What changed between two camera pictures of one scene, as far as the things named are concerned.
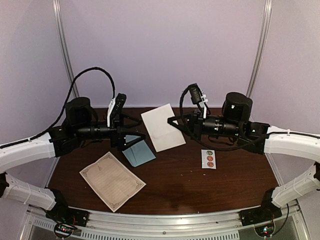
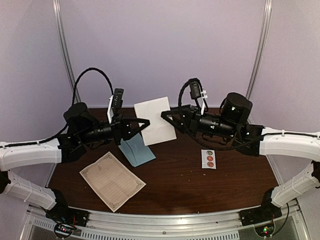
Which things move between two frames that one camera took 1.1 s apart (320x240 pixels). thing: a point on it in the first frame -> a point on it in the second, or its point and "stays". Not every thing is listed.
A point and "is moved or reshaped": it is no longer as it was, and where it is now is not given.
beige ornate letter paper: (164, 135) is moved or reshaped
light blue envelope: (138, 154) stays
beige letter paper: (113, 181) stays
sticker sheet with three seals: (208, 159) stays
